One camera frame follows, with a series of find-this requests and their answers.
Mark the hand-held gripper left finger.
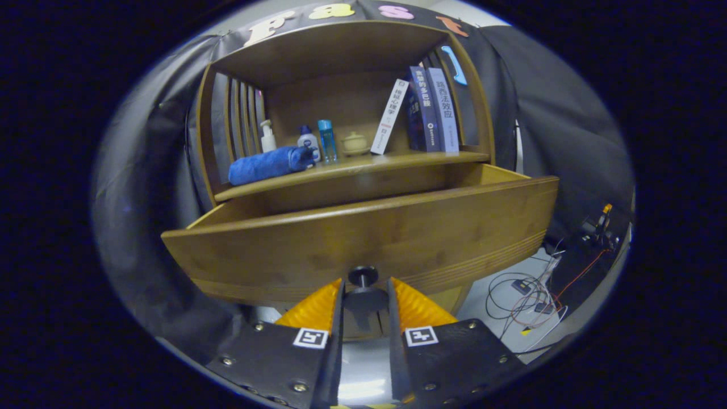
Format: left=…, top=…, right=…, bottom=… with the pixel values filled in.
left=206, top=277, right=346, bottom=409

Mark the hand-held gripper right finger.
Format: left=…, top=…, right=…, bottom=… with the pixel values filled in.
left=387, top=277, right=527, bottom=409

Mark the red cable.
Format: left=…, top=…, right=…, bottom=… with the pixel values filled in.
left=510, top=247, right=611, bottom=330

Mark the lavender book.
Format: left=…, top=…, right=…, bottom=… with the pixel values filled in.
left=427, top=67, right=459, bottom=154

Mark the black round drawer knob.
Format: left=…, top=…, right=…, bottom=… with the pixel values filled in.
left=344, top=266, right=390, bottom=316

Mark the clear blue bottle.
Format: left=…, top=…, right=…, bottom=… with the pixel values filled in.
left=317, top=119, right=339, bottom=164

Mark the wooden cabinet door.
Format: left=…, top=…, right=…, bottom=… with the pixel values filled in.
left=368, top=284, right=472, bottom=341
left=342, top=311, right=369, bottom=341

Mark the black orange device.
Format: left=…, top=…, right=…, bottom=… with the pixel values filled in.
left=579, top=203, right=620, bottom=251

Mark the wooden cabinet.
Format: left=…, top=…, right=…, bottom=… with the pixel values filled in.
left=187, top=20, right=496, bottom=341

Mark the white bottle with blue cap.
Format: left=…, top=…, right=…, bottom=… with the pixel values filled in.
left=297, top=125, right=321, bottom=162

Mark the beige lidded teacup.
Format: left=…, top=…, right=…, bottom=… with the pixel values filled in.
left=341, top=132, right=371, bottom=157

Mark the wooden drawer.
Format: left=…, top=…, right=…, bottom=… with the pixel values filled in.
left=161, top=164, right=560, bottom=307

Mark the black cable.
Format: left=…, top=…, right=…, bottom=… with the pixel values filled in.
left=486, top=272, right=549, bottom=322

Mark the wooden countertop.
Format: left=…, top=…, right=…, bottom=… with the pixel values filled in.
left=215, top=151, right=490, bottom=202

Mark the white book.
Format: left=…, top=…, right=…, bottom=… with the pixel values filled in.
left=370, top=78, right=410, bottom=155

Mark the navy blue book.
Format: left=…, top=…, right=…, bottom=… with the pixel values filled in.
left=404, top=65, right=445, bottom=152

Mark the folded blue towel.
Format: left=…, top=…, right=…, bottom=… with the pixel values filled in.
left=228, top=145, right=316, bottom=186

